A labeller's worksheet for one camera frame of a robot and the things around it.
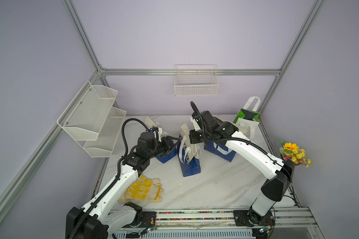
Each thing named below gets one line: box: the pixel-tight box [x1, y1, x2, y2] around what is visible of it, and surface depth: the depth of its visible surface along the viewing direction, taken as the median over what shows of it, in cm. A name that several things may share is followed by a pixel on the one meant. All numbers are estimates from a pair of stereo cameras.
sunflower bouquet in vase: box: [275, 138, 312, 169], surface depth 72 cm
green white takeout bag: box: [233, 96, 262, 140], surface depth 86 cm
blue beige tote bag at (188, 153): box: [177, 123, 201, 177], surface depth 81 cm
